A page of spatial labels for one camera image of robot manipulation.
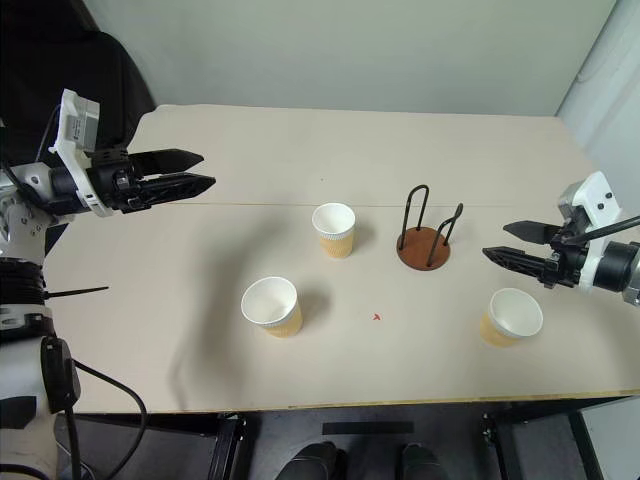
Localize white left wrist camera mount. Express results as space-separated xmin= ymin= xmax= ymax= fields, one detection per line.
xmin=48 ymin=88 xmax=112 ymax=219

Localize tan and white paper cup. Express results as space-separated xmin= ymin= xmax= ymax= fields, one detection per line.
xmin=479 ymin=287 xmax=545 ymax=349
xmin=240 ymin=276 xmax=305 ymax=340
xmin=311 ymin=202 xmax=357 ymax=260

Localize brown wire cup holder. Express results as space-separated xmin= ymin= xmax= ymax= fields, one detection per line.
xmin=396 ymin=184 xmax=465 ymax=272

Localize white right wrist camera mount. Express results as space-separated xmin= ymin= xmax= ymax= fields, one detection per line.
xmin=557 ymin=171 xmax=624 ymax=291

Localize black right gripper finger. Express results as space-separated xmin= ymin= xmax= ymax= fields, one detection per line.
xmin=502 ymin=220 xmax=565 ymax=246
xmin=482 ymin=246 xmax=551 ymax=286

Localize black metal table leg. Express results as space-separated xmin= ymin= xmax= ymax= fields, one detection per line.
xmin=481 ymin=409 xmax=521 ymax=480
xmin=213 ymin=412 xmax=250 ymax=480

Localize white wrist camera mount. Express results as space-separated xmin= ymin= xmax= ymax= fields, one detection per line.
xmin=557 ymin=171 xmax=624 ymax=291
xmin=48 ymin=88 xmax=112 ymax=219

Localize black zip tie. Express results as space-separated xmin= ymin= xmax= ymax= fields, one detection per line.
xmin=43 ymin=286 xmax=110 ymax=301

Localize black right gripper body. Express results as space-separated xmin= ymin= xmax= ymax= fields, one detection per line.
xmin=542 ymin=224 xmax=594 ymax=290

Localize black tape strip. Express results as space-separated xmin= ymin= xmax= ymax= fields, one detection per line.
xmin=322 ymin=421 xmax=415 ymax=435

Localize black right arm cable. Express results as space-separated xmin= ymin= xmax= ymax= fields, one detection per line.
xmin=574 ymin=215 xmax=640 ymax=242

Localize white wall pipe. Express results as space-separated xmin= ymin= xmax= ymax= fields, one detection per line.
xmin=578 ymin=0 xmax=640 ymax=85

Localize black fabric chair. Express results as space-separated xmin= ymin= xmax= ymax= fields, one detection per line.
xmin=0 ymin=0 xmax=157 ymax=251

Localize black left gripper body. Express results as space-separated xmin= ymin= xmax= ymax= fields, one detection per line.
xmin=87 ymin=148 xmax=151 ymax=214

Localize dark rounded shape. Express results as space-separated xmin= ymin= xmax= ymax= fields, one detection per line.
xmin=397 ymin=442 xmax=444 ymax=480
xmin=277 ymin=442 xmax=349 ymax=480

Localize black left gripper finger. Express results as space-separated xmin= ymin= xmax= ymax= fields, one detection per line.
xmin=142 ymin=173 xmax=217 ymax=204
xmin=130 ymin=148 xmax=205 ymax=179

